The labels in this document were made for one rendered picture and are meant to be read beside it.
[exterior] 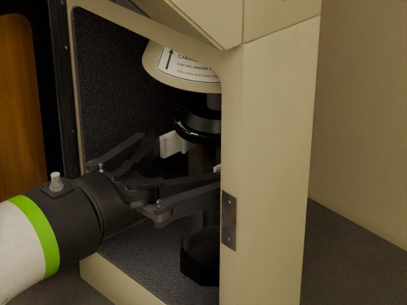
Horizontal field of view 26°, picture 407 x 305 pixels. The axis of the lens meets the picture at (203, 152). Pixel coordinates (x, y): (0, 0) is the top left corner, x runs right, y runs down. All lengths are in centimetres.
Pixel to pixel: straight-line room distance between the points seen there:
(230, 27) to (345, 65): 55
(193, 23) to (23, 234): 28
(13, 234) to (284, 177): 30
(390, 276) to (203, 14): 64
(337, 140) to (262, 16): 60
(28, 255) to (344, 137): 66
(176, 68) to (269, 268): 26
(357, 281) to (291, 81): 46
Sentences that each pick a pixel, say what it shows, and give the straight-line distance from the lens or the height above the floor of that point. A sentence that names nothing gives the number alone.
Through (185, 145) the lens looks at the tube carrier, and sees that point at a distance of 106.
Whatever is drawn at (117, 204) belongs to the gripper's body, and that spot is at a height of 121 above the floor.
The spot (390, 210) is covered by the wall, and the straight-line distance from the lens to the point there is 140.
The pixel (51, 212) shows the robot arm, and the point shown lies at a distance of 92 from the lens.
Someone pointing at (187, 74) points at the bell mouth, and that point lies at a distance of 96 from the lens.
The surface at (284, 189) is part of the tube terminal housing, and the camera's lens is 98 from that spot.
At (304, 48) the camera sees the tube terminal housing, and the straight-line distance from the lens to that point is 91.
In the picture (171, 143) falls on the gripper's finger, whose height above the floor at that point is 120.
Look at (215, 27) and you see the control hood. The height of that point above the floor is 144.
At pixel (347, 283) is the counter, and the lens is 129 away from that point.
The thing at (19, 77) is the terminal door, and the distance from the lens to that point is 108.
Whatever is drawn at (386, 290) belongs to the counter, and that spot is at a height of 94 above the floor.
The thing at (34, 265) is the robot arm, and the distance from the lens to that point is 91.
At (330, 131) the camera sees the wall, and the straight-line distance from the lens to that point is 142.
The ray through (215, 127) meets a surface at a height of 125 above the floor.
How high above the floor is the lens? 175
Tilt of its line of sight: 31 degrees down
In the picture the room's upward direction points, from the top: straight up
